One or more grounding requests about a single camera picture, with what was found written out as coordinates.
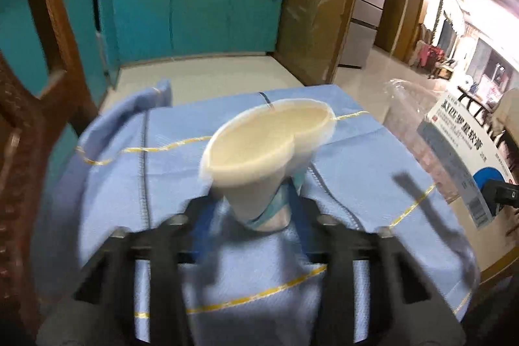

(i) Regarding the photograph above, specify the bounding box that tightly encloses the clothes rack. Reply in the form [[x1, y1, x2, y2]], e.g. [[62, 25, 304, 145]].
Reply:
[[413, 39, 455, 80]]

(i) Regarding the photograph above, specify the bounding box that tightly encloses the wooden framed glass door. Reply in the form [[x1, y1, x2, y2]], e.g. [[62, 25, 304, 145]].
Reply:
[[265, 0, 368, 86]]

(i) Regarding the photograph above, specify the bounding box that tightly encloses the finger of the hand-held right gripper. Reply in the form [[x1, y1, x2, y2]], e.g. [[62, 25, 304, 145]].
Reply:
[[482, 178, 519, 209]]

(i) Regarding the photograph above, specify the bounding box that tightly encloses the blue cloth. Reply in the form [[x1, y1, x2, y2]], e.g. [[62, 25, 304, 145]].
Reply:
[[31, 78, 482, 343]]

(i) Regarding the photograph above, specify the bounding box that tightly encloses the white paper cup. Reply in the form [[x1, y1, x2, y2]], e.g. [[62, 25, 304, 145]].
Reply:
[[198, 97, 337, 232]]

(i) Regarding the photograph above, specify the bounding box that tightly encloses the carved wooden chair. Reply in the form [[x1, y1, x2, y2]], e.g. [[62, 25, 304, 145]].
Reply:
[[0, 0, 100, 332]]

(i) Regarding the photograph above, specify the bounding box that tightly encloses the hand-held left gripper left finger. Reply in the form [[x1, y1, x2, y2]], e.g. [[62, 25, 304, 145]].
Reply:
[[36, 198, 223, 346]]

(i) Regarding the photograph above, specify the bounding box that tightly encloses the white medicine box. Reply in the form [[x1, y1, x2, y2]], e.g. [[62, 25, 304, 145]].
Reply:
[[417, 88, 512, 230]]

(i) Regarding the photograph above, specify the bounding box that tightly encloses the teal kitchen cabinet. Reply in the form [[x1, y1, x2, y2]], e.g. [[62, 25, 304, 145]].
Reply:
[[0, 0, 285, 97]]

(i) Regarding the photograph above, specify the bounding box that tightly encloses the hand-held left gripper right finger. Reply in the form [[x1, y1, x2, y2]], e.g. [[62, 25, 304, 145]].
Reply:
[[290, 198, 467, 346]]

